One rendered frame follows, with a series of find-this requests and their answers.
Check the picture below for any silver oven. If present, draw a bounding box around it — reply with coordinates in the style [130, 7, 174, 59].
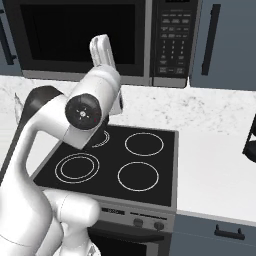
[87, 195, 177, 256]

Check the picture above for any short black cupboard handle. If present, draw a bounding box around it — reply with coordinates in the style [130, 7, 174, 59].
[0, 9, 18, 66]

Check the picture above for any black hob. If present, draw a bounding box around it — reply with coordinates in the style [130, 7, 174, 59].
[32, 123, 180, 212]

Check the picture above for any dark oven knob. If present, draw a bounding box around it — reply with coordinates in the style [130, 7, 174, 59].
[132, 217, 144, 228]
[153, 221, 165, 232]

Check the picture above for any black countertop appliance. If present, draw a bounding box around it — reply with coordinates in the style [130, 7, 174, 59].
[241, 114, 256, 164]

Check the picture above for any black oven door handle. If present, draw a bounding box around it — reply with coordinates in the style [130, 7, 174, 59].
[87, 227, 165, 244]

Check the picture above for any narrow blue-grey cupboard door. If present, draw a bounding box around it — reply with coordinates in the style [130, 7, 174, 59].
[0, 0, 23, 77]

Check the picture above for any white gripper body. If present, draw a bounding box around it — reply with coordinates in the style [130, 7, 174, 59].
[89, 33, 117, 68]

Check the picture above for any black microwave door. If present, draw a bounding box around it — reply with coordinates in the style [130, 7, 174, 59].
[2, 0, 154, 87]

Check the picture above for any wide blue-grey cupboard door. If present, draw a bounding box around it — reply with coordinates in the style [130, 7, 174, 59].
[189, 0, 256, 92]

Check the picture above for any long black cupboard handle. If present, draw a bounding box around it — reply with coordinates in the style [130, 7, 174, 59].
[200, 3, 222, 76]

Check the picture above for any black drawer handle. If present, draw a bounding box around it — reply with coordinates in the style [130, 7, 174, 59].
[213, 224, 246, 241]

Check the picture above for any black oven door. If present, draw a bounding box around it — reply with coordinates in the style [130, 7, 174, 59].
[87, 220, 173, 256]

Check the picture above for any black and silver microwave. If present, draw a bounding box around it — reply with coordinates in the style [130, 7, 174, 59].
[2, 0, 203, 89]

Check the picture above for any blue-grey drawer front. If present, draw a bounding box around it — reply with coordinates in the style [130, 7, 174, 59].
[168, 213, 256, 256]

